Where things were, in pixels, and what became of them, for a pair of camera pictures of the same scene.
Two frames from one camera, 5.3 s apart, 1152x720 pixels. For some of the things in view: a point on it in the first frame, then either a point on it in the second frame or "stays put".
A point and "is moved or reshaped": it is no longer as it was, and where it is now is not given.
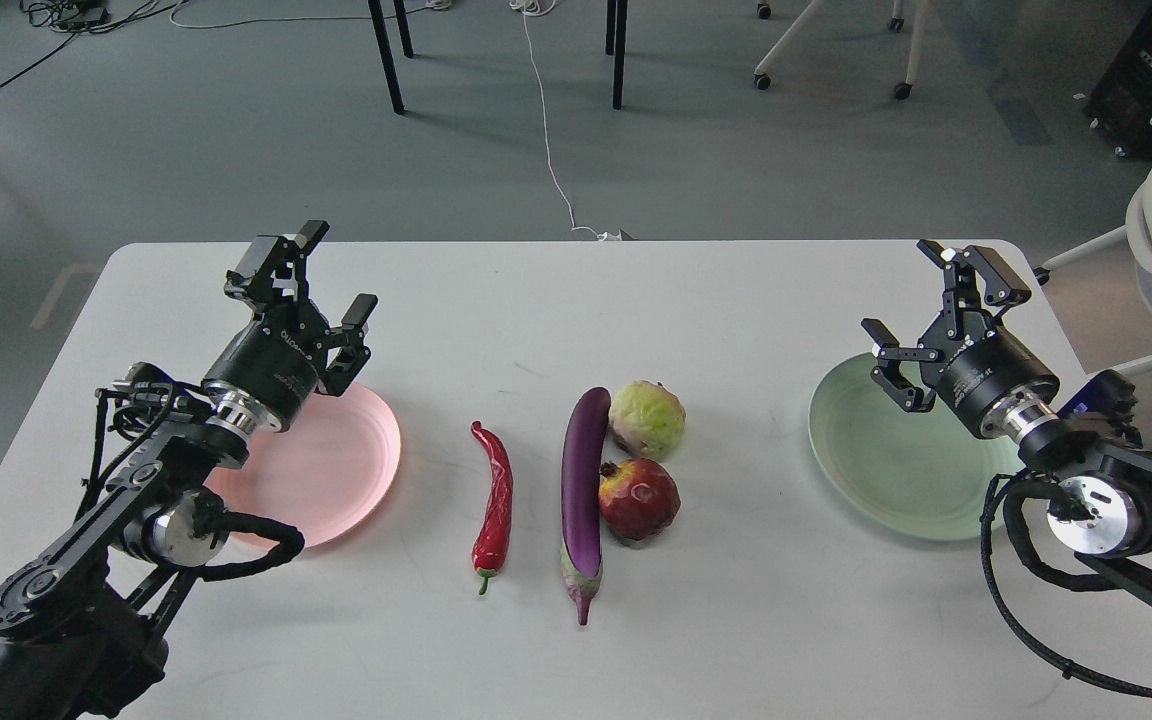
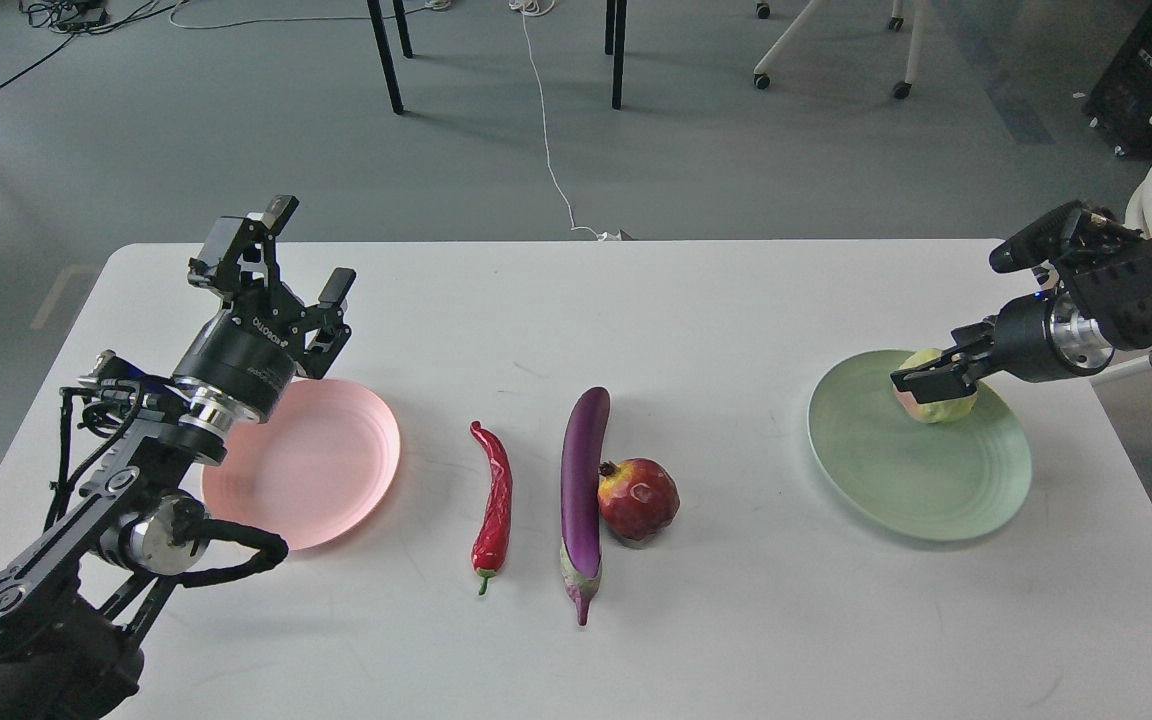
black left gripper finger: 351,336 -> 334,330
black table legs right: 616,17 stays put
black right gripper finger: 1001,284 -> 973,339
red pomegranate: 638,497 stays put
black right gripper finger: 913,399 -> 954,374
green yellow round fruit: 647,419 is moved or reshaped
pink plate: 325,473 stays put
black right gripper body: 984,375 -> 1039,337
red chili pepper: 492,526 stays put
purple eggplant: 584,460 stays put
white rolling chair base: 763,80 stays put
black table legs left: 394,91 stays put
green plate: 924,472 stays put
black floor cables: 73,18 stays put
